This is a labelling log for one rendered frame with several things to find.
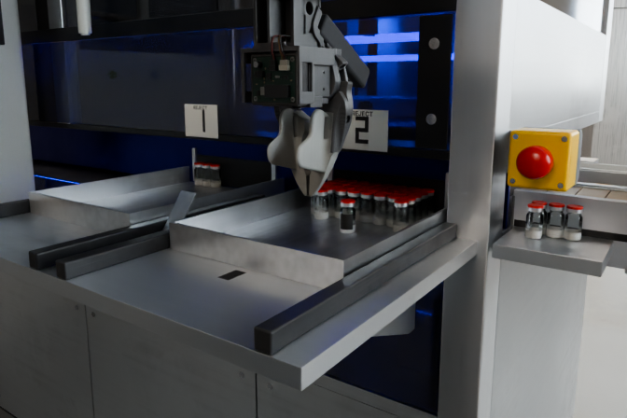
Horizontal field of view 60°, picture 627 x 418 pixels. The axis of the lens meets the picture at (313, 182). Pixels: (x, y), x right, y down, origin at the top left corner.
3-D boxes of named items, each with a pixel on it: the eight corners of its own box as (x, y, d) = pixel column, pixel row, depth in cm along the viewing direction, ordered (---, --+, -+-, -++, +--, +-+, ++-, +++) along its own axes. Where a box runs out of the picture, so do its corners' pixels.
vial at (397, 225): (397, 229, 78) (397, 197, 77) (411, 231, 76) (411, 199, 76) (389, 232, 76) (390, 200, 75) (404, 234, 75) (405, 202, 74)
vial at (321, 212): (319, 215, 85) (319, 187, 84) (330, 217, 84) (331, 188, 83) (311, 218, 83) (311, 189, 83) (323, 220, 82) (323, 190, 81)
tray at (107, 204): (188, 182, 115) (188, 165, 115) (285, 196, 101) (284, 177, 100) (30, 213, 88) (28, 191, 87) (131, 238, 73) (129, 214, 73)
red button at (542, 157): (521, 174, 68) (523, 143, 67) (555, 177, 66) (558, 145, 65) (512, 178, 65) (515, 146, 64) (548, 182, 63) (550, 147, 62)
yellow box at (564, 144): (521, 178, 74) (523, 126, 73) (578, 184, 70) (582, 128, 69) (505, 187, 68) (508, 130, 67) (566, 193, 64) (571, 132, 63)
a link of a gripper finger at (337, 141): (305, 150, 56) (304, 65, 55) (314, 148, 58) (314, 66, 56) (343, 154, 54) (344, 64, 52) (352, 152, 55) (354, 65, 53)
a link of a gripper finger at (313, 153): (282, 203, 54) (281, 109, 52) (315, 193, 58) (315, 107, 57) (307, 207, 52) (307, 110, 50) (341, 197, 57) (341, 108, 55)
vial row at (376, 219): (315, 211, 88) (315, 183, 87) (417, 228, 78) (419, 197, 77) (308, 214, 86) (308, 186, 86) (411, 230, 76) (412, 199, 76)
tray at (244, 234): (319, 202, 96) (320, 182, 96) (462, 223, 82) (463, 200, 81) (170, 248, 69) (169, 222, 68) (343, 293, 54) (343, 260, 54)
